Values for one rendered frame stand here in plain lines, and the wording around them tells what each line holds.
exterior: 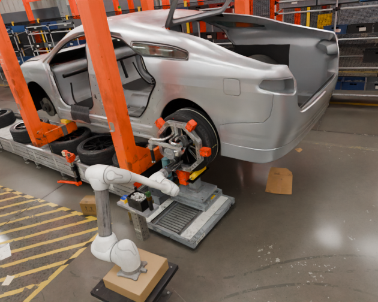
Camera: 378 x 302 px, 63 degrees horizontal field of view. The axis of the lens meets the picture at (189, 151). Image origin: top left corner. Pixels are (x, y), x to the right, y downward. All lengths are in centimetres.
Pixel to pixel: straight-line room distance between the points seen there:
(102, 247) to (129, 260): 23
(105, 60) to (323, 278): 266
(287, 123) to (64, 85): 345
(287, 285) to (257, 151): 116
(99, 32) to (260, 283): 256
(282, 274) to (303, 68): 258
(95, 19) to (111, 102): 73
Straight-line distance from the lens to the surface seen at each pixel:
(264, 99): 265
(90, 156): 429
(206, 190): 351
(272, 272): 296
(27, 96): 474
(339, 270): 307
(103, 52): 295
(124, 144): 319
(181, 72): 302
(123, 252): 237
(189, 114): 306
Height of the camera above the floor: 225
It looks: 27 degrees down
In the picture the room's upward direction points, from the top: 8 degrees counter-clockwise
